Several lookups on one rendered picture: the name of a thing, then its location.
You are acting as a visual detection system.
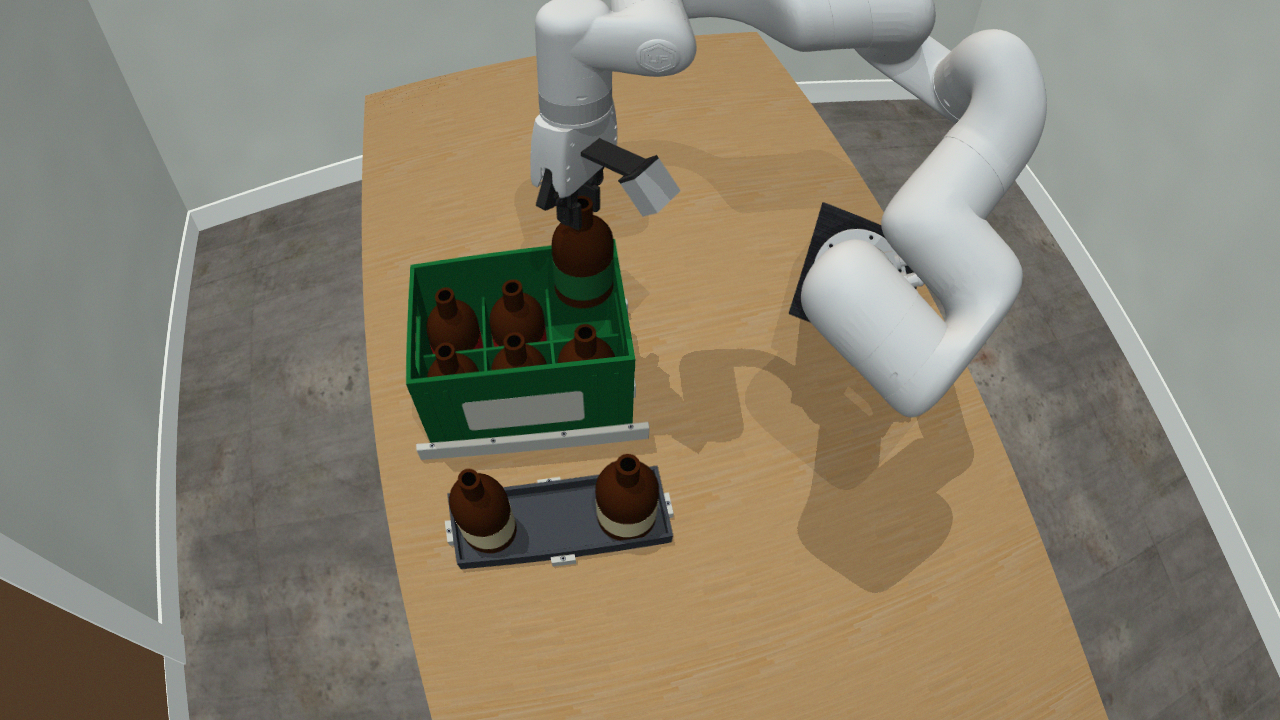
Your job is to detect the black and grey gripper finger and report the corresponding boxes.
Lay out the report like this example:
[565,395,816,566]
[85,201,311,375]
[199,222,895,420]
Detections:
[579,167,604,211]
[536,169,582,231]

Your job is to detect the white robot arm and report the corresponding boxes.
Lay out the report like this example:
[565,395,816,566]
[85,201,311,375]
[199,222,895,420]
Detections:
[535,0,1047,416]

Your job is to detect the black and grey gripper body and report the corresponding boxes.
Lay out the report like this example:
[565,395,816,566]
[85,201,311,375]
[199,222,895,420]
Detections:
[530,97,617,199]

